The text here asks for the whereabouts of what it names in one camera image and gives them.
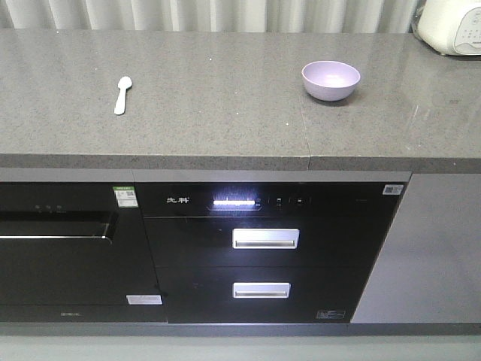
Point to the white pleated curtain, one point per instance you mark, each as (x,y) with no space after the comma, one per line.
(212,15)

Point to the grey glossy cabinet door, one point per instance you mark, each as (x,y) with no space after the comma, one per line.
(428,270)

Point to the white blender appliance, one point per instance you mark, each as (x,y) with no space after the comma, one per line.
(451,27)

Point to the pale green plastic spoon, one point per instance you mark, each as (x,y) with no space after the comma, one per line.
(123,85)

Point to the black two-drawer disinfection cabinet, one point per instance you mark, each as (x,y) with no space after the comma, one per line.
(265,246)

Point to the lilac plastic bowl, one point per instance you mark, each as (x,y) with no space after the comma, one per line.
(330,81)

